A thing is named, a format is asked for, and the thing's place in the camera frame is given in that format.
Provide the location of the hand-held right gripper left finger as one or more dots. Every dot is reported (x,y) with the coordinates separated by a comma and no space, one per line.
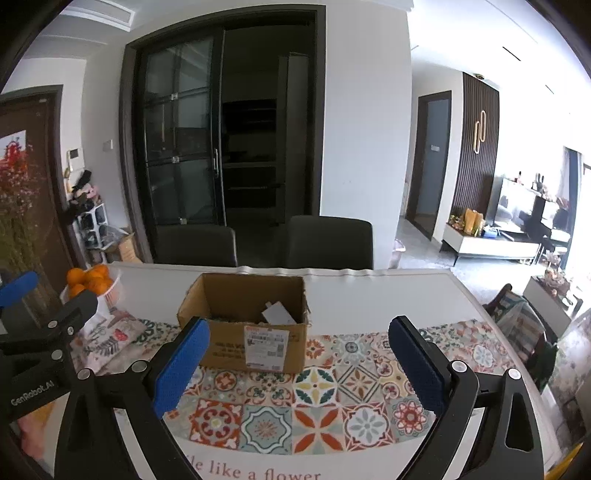
(180,369)

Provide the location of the pink waste bin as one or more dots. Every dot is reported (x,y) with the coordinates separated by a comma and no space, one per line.
(397,254)

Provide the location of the brown floor carton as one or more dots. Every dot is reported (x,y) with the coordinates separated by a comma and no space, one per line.
(123,247)

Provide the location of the pile of oranges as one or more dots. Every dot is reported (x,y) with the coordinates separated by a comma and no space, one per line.
(90,279)

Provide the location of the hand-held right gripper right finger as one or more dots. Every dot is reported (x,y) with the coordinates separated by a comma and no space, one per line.
(418,364)

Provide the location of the low coffee table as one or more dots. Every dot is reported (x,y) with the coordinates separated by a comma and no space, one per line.
(549,295)

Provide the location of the white fruit bowl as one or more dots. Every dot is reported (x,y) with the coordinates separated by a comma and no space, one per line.
(111,293)

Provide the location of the dark sliding glass door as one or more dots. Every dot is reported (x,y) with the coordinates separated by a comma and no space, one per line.
(184,138)

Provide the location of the cardboard box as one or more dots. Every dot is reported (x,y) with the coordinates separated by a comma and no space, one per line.
(221,350)

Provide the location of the red door poster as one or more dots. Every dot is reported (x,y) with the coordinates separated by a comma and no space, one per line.
(14,145)

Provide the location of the chair with striped cushion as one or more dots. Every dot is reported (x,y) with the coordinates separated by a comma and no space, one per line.
(521,323)

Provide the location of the cluttered white shelf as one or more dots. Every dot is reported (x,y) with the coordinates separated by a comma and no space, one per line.
(90,217)

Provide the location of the dark interior door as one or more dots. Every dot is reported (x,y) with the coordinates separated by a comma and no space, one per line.
(427,166)

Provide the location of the patterned table mat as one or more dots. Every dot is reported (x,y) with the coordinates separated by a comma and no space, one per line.
(323,392)

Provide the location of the gold wall ornament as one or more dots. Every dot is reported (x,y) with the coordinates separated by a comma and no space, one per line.
(480,131)

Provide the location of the television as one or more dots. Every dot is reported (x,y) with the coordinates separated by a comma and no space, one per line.
(521,203)

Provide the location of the white square box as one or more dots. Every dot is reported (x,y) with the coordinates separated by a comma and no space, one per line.
(279,314)

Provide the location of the floral cloth pouch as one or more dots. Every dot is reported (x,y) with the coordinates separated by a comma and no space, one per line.
(115,341)

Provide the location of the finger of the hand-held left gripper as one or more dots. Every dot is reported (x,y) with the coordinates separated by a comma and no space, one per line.
(74,314)
(18,286)

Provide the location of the yellow bag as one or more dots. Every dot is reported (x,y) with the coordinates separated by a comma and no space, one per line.
(473,222)

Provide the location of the dark dining chair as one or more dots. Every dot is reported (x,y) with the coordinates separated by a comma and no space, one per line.
(196,244)
(328,242)

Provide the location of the white television cabinet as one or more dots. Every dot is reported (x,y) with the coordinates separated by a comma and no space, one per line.
(489,247)

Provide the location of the brown entrance door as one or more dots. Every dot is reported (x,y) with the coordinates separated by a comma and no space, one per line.
(41,194)

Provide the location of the dark slatted wall panel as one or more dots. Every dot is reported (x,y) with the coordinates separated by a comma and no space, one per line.
(475,184)

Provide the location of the red dried flowers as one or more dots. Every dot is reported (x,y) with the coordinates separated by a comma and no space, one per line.
(18,207)

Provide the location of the white wall intercom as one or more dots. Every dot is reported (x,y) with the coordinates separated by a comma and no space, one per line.
(73,158)

